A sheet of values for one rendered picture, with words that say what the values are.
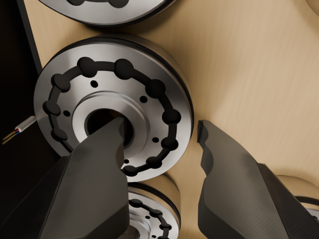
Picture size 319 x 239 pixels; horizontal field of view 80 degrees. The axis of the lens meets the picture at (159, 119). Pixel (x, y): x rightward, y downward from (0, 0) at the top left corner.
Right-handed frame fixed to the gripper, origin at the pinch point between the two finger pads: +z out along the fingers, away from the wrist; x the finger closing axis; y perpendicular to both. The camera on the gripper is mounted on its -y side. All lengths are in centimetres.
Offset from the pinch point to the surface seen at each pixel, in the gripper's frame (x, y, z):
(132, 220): -2.0, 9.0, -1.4
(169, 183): 1.1, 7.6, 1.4
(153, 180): -0.5, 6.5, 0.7
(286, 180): 10.9, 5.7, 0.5
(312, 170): 13.1, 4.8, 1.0
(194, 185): 3.6, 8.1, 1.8
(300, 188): 11.6, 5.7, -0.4
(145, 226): -0.9, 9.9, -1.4
